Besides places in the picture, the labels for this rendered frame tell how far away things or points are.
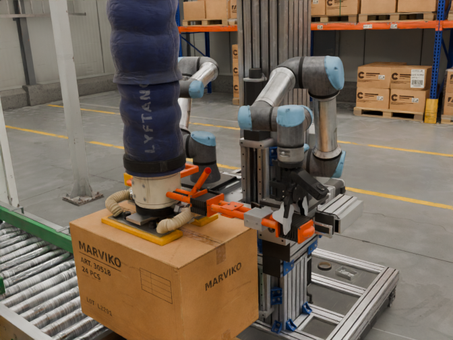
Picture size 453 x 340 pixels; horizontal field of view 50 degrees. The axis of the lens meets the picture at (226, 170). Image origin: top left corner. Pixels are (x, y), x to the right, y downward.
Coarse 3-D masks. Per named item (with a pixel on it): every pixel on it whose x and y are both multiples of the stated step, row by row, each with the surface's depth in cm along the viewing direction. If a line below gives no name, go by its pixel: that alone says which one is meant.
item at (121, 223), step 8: (112, 216) 183; (120, 216) 183; (112, 224) 179; (120, 224) 177; (128, 224) 175; (136, 224) 175; (144, 224) 175; (152, 224) 170; (128, 232) 173; (136, 232) 170; (144, 232) 169; (152, 232) 168; (168, 232) 167; (176, 232) 168; (152, 240) 165; (160, 240) 163; (168, 240) 164
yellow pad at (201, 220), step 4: (188, 204) 185; (200, 216) 180; (204, 216) 181; (212, 216) 181; (216, 216) 182; (196, 220) 178; (200, 220) 178; (204, 220) 178; (208, 220) 179; (212, 220) 181; (196, 224) 177; (200, 224) 176; (204, 224) 178
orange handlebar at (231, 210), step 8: (192, 168) 198; (184, 176) 194; (128, 184) 186; (168, 192) 172; (184, 192) 172; (184, 200) 167; (216, 208) 158; (224, 208) 155; (232, 208) 154; (240, 208) 156; (248, 208) 155; (224, 216) 156; (232, 216) 154; (240, 216) 151; (264, 224) 146; (272, 224) 144; (304, 232) 138; (312, 232) 138
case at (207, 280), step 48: (96, 240) 175; (144, 240) 167; (192, 240) 166; (240, 240) 170; (96, 288) 184; (144, 288) 163; (192, 288) 155; (240, 288) 175; (144, 336) 171; (192, 336) 159
